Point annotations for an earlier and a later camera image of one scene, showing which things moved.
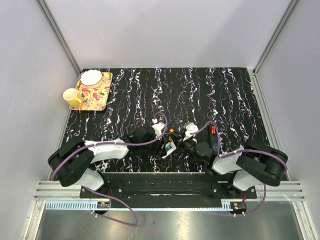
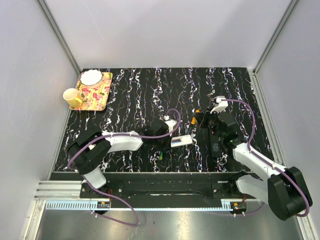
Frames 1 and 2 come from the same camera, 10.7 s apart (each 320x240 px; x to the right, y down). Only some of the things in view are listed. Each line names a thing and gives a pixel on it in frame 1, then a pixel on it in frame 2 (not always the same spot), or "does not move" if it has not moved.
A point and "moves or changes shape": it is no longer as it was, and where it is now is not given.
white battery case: (169, 148) moves or changes shape
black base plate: (167, 186) does not move
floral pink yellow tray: (94, 99) does not move
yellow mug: (70, 95) does not move
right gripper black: (176, 137) → (202, 118)
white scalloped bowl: (91, 77) does not move
